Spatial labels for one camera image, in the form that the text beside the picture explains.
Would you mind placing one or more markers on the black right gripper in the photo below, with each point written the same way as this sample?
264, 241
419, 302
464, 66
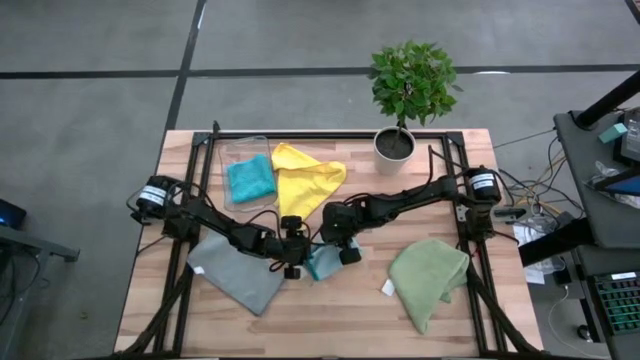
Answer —
342, 222

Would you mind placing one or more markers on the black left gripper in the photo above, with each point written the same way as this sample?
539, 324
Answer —
290, 247

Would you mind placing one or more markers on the light blue teal-edged towel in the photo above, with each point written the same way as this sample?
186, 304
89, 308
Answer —
325, 262

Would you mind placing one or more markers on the yellow microfiber towel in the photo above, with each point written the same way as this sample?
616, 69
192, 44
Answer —
310, 180

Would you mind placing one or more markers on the teal fluffy microfiber towel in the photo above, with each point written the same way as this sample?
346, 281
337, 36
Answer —
250, 177

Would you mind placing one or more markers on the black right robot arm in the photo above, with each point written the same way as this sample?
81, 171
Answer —
425, 192

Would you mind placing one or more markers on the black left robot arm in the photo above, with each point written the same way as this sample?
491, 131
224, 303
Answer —
215, 220

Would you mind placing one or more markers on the grey microfiber towel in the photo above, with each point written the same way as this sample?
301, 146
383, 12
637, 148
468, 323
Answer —
235, 280

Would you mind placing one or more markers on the green microfiber towel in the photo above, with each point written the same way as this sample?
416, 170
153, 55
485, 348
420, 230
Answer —
425, 285

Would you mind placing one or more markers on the clear plastic bin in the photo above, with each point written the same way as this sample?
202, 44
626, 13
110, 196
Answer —
240, 145

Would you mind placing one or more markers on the white papers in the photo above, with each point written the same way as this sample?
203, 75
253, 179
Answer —
532, 275

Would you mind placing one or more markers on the potted green plant white pot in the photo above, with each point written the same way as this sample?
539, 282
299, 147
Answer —
412, 82

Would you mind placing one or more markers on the grey desk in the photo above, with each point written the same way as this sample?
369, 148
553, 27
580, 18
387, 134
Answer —
595, 215

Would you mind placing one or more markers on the grey metal side stand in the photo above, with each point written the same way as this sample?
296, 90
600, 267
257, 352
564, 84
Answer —
30, 242

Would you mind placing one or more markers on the backlit keyboard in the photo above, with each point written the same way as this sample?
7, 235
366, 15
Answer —
617, 302

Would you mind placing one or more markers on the black computer with blue light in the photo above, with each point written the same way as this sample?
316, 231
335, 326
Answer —
10, 215

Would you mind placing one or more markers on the blue tablet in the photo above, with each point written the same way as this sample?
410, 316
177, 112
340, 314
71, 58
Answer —
627, 186

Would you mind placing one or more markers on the small teal box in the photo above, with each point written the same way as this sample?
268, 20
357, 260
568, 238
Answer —
612, 133

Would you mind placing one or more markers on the black pole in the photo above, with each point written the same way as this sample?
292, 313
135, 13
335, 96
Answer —
607, 100

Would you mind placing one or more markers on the black aluminium rig frame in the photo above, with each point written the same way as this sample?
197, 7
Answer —
325, 135

